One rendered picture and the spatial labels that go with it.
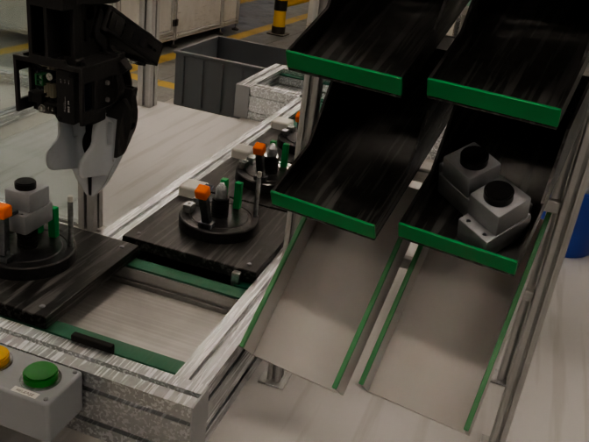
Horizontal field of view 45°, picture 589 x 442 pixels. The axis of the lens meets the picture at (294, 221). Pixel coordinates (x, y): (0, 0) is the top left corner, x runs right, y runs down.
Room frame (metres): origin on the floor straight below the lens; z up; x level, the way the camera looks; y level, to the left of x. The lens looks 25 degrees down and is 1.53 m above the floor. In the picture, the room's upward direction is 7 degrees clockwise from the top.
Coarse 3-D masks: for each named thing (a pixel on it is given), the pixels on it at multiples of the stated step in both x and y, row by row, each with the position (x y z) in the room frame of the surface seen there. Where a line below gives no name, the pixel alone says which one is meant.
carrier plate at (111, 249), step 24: (96, 240) 1.01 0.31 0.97; (120, 240) 1.02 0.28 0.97; (96, 264) 0.93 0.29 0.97; (120, 264) 0.96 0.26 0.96; (0, 288) 0.84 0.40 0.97; (24, 288) 0.84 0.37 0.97; (48, 288) 0.85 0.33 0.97; (72, 288) 0.86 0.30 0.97; (96, 288) 0.89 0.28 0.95; (0, 312) 0.80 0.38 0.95; (24, 312) 0.79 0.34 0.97; (48, 312) 0.79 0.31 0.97
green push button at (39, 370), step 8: (32, 368) 0.67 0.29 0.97; (40, 368) 0.67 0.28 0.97; (48, 368) 0.68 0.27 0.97; (56, 368) 0.68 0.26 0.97; (24, 376) 0.66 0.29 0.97; (32, 376) 0.66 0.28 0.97; (40, 376) 0.66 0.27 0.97; (48, 376) 0.66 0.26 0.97; (56, 376) 0.67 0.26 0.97; (32, 384) 0.65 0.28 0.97; (40, 384) 0.65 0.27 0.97; (48, 384) 0.66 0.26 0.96
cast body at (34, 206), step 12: (24, 180) 0.93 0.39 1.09; (12, 192) 0.91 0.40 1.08; (24, 192) 0.91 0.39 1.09; (36, 192) 0.92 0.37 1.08; (48, 192) 0.95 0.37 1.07; (12, 204) 0.91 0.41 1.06; (24, 204) 0.91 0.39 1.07; (36, 204) 0.92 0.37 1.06; (48, 204) 0.95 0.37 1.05; (12, 216) 0.90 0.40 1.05; (24, 216) 0.90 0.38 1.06; (36, 216) 0.92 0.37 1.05; (48, 216) 0.94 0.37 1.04; (12, 228) 0.90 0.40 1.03; (24, 228) 0.89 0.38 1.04; (36, 228) 0.92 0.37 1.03
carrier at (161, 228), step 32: (192, 192) 1.22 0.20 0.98; (224, 192) 1.11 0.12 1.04; (256, 192) 1.13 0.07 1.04; (160, 224) 1.09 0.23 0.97; (192, 224) 1.07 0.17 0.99; (224, 224) 1.09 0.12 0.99; (256, 224) 1.10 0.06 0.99; (192, 256) 1.00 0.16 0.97; (224, 256) 1.01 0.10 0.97; (256, 256) 1.02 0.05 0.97
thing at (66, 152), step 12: (60, 132) 0.64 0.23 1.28; (72, 132) 0.66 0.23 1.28; (84, 132) 0.66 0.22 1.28; (60, 144) 0.64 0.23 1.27; (72, 144) 0.66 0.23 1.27; (84, 144) 0.67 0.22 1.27; (48, 156) 0.63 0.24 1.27; (60, 156) 0.64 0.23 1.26; (72, 156) 0.66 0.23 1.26; (60, 168) 0.64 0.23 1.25; (72, 168) 0.67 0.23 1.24; (84, 180) 0.66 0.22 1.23
